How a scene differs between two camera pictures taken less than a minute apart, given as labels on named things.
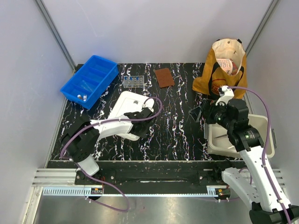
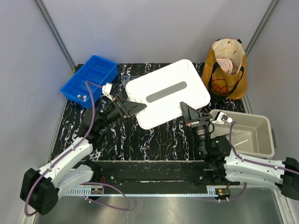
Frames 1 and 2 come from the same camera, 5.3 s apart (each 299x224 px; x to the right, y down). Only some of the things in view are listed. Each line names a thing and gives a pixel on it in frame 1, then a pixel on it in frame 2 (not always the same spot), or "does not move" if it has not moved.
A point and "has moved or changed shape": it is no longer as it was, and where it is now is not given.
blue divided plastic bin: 87,85 does not move
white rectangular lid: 127,103 has moved or changed shape
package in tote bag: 228,65 does not move
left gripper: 142,135 to 130,107
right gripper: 207,108 to 190,115
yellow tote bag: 209,79 does not move
